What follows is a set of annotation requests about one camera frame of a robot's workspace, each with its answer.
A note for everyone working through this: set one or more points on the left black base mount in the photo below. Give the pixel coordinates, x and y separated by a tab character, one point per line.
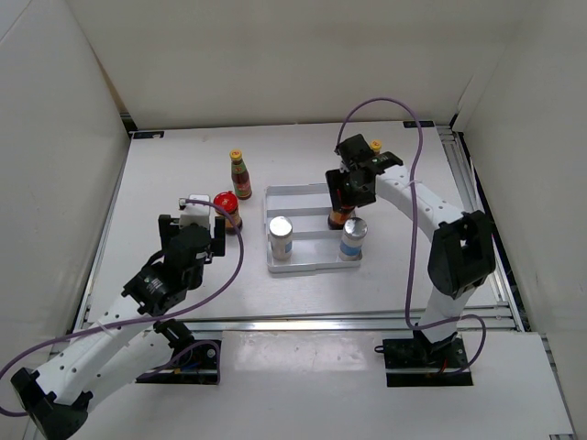
198	366

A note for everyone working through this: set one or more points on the aluminium frame rail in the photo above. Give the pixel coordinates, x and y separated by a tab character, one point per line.
496	318

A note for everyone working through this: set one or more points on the silver-lidded shaker jar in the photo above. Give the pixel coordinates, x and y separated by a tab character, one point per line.
281	237
354	232

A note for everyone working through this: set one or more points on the yellow-capped sauce bottle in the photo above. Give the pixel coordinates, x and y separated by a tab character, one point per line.
240	175
376	146

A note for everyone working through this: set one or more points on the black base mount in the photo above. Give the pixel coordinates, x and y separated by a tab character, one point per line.
198	366
408	366

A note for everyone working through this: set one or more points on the left dark corner label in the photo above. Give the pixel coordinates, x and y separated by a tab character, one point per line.
148	135

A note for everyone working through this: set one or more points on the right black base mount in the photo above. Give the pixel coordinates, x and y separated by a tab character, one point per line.
408	366

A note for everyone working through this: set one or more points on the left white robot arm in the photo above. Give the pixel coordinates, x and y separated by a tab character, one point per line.
137	337

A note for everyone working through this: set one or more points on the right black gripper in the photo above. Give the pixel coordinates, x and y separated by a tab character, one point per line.
336	179

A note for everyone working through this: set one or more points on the dark corner label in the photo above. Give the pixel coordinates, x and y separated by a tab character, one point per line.
422	123
148	135

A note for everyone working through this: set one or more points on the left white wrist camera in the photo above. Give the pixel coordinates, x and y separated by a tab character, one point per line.
194	210

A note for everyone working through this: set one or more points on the white divided organizer tray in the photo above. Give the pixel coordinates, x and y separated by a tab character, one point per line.
315	245

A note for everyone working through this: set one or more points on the right dark corner label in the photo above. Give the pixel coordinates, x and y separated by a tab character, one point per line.
422	123

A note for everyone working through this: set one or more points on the red-lidded sauce jar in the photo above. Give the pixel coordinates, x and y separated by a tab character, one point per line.
338	217
228	201

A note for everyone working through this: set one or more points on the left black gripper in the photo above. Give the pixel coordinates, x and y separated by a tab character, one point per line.
168	226

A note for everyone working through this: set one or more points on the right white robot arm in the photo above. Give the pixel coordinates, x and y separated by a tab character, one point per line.
461	245

